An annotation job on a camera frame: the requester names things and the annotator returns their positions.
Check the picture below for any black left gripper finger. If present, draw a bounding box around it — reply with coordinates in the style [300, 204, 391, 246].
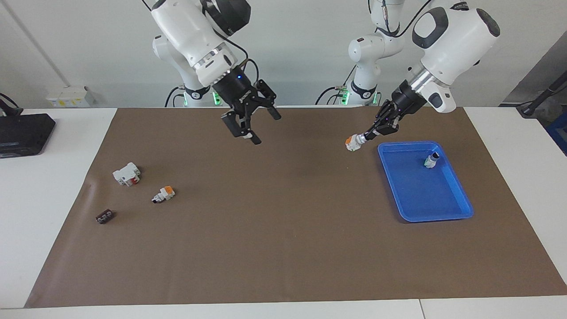
[368, 114, 401, 141]
[363, 101, 392, 139]

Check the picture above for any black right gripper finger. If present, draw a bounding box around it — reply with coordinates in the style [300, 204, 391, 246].
[255, 80, 282, 121]
[221, 111, 262, 145]

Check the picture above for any orange-based switch with black knob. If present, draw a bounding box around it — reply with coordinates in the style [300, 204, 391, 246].
[345, 133, 368, 152]

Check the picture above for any blue plastic tray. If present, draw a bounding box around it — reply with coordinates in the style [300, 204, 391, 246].
[377, 141, 474, 222]

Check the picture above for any brown table mat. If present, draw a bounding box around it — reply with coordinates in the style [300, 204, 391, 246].
[24, 106, 567, 308]

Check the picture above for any white circuit breaker with red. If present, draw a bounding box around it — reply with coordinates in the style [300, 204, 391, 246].
[113, 163, 141, 187]

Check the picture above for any black stand pole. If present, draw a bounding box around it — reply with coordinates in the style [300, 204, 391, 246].
[516, 71, 567, 118]

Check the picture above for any blue crate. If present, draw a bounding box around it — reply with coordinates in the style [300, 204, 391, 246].
[546, 113, 567, 156]

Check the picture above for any black flat device box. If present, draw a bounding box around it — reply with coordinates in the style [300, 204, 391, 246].
[0, 113, 56, 158]

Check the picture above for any black left arm base cable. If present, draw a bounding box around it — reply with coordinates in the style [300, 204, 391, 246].
[315, 66, 357, 106]

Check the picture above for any black arm base cable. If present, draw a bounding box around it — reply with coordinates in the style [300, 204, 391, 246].
[315, 66, 357, 106]
[165, 86, 184, 108]

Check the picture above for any black right arm base cable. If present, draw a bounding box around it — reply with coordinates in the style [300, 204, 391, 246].
[165, 86, 184, 108]

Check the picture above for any orange-based switch with silver tip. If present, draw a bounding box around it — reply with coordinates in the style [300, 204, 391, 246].
[151, 186, 175, 204]

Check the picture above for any white wall socket box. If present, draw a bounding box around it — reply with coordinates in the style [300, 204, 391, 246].
[47, 86, 91, 108]

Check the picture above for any black plug with cable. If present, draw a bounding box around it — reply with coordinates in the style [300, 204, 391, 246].
[0, 93, 23, 117]

